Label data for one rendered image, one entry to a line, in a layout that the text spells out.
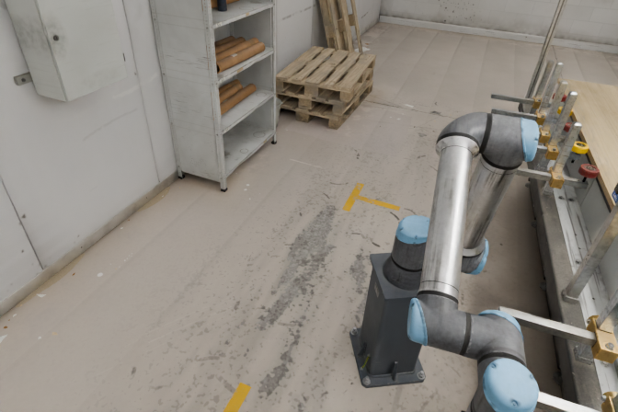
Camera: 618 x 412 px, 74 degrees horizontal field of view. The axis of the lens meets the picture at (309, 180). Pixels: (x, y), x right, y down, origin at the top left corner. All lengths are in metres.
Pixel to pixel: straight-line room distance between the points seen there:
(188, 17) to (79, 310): 1.82
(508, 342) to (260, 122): 3.26
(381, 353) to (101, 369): 1.34
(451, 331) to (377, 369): 1.24
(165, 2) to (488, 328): 2.54
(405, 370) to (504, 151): 1.31
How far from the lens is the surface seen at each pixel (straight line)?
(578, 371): 1.66
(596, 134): 2.78
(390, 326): 1.90
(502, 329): 0.98
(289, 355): 2.25
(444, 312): 0.95
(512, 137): 1.23
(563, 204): 2.57
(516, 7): 8.65
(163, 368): 2.29
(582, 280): 1.80
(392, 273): 1.76
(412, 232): 1.63
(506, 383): 0.89
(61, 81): 2.30
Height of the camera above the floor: 1.89
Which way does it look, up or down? 34 degrees down
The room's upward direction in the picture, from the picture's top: 3 degrees clockwise
